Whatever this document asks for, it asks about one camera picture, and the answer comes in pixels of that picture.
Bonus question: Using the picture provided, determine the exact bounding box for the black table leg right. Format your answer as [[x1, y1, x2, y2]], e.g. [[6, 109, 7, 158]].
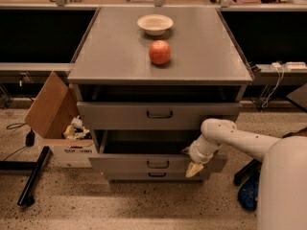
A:
[[233, 159, 262, 186]]

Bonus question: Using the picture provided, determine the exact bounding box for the grey drawer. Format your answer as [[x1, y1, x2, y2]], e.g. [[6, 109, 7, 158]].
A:
[[88, 129, 228, 174], [77, 102, 240, 130], [105, 172, 210, 181]]

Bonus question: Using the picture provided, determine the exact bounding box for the white power strip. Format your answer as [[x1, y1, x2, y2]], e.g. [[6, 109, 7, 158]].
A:
[[286, 61, 307, 72]]

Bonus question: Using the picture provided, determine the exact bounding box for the black power adapter with cable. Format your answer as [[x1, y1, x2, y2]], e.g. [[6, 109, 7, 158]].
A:
[[4, 123, 35, 161]]

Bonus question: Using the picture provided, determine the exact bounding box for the black table leg left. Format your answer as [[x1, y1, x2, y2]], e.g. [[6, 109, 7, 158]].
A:
[[0, 147, 50, 207]]

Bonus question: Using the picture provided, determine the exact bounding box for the grey bottom drawer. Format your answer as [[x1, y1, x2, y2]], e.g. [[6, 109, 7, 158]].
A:
[[105, 172, 210, 181]]

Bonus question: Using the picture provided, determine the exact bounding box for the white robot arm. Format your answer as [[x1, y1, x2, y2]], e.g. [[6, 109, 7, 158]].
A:
[[185, 119, 307, 230]]

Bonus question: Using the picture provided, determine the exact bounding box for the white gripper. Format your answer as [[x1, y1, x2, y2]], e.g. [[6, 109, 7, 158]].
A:
[[181, 135, 221, 178]]

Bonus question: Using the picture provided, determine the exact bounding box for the grey drawer cabinet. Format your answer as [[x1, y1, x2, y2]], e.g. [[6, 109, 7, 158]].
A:
[[67, 6, 254, 184]]

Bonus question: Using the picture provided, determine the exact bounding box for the black table leg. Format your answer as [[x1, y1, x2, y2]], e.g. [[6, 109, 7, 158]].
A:
[[0, 147, 50, 207], [233, 159, 262, 186]]

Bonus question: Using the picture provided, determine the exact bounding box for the red apple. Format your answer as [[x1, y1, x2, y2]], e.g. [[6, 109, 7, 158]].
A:
[[149, 40, 171, 65]]

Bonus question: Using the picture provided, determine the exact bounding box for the blue clog shoe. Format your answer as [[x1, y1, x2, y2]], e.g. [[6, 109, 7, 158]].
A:
[[238, 172, 260, 212]]

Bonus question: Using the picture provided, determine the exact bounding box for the grey top drawer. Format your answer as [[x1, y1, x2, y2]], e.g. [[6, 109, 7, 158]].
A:
[[77, 102, 240, 130]]

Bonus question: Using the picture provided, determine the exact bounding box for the open cardboard box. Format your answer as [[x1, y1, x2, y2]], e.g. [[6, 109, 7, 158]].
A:
[[25, 72, 98, 168]]

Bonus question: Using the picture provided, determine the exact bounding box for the white bowl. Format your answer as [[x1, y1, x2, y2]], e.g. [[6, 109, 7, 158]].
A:
[[137, 14, 174, 36]]

